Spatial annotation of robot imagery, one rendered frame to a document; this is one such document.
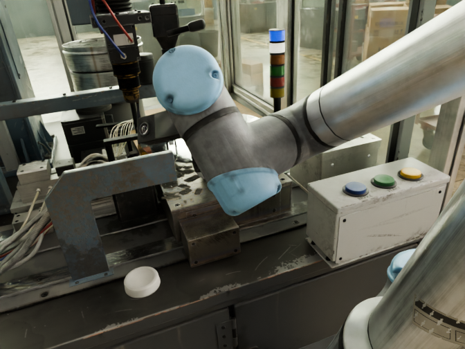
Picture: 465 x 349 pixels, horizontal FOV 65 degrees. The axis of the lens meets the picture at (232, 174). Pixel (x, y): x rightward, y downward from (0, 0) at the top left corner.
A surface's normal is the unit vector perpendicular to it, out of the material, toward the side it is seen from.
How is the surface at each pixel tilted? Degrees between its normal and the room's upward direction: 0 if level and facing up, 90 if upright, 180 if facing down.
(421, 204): 90
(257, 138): 38
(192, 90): 56
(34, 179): 90
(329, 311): 90
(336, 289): 90
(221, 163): 67
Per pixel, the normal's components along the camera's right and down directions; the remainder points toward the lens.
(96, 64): 0.09, 0.46
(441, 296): -0.91, 0.17
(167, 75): 0.00, -0.11
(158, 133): -0.51, -0.09
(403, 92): -0.55, 0.65
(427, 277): -0.98, -0.01
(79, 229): 0.36, 0.42
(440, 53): -0.77, 0.28
